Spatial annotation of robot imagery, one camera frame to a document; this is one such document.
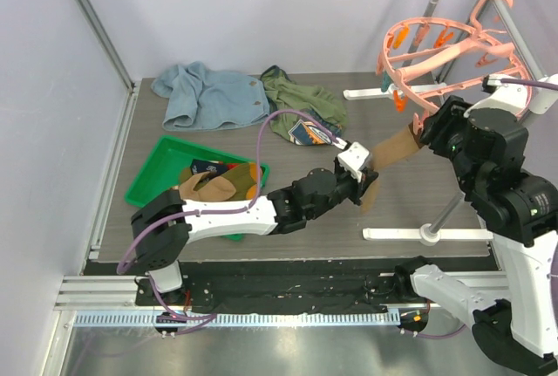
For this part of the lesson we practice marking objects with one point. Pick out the brown ribbed sock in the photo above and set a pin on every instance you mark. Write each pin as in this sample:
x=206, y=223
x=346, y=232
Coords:
x=402, y=145
x=217, y=189

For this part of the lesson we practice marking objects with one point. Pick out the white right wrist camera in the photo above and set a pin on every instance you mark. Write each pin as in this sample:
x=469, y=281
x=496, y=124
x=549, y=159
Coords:
x=517, y=95

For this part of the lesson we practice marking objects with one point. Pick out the green plastic tray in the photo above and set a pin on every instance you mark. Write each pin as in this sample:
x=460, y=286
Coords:
x=151, y=192

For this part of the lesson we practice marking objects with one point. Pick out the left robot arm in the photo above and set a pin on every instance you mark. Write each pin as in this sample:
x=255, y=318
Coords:
x=167, y=224

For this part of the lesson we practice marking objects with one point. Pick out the olive green printed shirt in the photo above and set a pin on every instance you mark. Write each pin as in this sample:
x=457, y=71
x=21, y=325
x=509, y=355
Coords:
x=310, y=113

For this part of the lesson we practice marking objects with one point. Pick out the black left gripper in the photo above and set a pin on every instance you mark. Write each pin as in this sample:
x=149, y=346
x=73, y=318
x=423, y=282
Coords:
x=367, y=177

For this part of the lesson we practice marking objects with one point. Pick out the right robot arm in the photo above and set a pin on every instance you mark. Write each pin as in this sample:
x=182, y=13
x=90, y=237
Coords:
x=486, y=148

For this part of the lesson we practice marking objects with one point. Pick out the olive orange sock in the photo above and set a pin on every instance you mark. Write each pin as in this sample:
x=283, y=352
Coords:
x=241, y=182

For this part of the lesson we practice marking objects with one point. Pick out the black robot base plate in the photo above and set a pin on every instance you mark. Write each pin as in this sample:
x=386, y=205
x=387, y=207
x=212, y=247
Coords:
x=329, y=287

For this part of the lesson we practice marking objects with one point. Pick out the pink round clip hanger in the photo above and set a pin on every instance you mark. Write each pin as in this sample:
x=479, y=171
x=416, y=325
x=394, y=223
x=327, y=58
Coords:
x=454, y=41

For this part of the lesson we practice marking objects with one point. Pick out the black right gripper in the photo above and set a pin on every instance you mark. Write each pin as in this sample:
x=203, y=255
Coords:
x=434, y=124

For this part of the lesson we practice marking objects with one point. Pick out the light blue denim garment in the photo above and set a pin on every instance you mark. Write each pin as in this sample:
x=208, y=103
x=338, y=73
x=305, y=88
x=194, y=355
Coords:
x=200, y=99

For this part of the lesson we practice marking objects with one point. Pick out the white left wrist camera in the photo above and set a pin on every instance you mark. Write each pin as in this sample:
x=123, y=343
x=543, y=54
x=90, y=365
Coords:
x=350, y=159

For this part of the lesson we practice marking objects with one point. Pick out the navy santa sock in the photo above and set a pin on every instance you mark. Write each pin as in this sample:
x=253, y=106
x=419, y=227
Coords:
x=212, y=167

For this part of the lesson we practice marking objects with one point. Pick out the grey drying rack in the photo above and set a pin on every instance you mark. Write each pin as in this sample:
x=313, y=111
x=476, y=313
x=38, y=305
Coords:
x=431, y=233

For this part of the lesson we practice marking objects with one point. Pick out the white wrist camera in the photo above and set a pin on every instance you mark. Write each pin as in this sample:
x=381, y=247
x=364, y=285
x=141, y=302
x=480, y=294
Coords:
x=517, y=95
x=350, y=159

